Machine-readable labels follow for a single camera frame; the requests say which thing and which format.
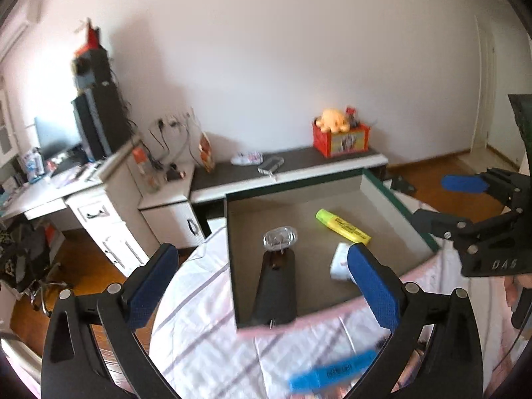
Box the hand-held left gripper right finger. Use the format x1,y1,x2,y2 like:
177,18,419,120
347,242,485,399

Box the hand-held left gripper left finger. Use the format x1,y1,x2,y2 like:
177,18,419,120
41,242,196,399

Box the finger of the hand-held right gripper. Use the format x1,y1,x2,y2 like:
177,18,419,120
411,209,523,255
441,168,523,213

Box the blue plastic case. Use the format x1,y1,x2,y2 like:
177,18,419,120
288,349,379,395

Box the pink box with green rim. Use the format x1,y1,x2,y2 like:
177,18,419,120
224,167,441,337

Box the person's right hand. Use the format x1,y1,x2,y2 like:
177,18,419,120
504,276,518,313

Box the small white packet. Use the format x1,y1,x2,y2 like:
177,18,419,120
330,243,355,282

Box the yellow highlighter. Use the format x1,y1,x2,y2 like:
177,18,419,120
315,208,372,246

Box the small white cabinet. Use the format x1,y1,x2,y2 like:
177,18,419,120
138,162,208,250

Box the striped white quilt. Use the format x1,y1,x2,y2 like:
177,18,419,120
150,199,532,399

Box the white door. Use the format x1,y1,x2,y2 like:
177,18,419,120
471,12,499,152

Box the black stapler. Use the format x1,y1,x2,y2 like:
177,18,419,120
251,249,298,327

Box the clear round plastic object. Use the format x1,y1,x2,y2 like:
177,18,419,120
262,225,299,252

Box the red printed crate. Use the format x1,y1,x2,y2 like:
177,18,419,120
313,118,372,159

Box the orange cap bottle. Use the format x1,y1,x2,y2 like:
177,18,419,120
133,146,161,192

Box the office chair with clothes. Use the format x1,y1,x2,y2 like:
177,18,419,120
0,216,72,317

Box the white desk with drawers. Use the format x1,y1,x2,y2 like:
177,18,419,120
0,141,146,277

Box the orange snack bag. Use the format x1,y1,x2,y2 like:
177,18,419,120
197,132,216,172

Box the yellow plush octopus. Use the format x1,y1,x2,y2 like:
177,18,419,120
316,109,352,134

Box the low black-top cabinet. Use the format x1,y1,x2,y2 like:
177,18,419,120
189,146,389,233

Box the patterned pouch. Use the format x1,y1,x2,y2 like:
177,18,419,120
230,152,263,166

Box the clear plastic box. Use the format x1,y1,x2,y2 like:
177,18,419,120
258,156,284,175

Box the black computer tower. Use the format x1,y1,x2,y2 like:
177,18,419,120
70,81,130,163

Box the black computer monitor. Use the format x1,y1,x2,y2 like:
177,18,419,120
33,115,81,161

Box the white glass-door cabinet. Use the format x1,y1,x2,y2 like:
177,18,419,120
0,77,20,167

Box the stack of dark boxes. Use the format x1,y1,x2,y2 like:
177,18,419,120
70,19,114,90

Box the white air conditioner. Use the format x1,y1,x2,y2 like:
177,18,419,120
0,0,43,50

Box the wall sockets with cables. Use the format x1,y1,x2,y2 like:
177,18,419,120
147,110,198,163

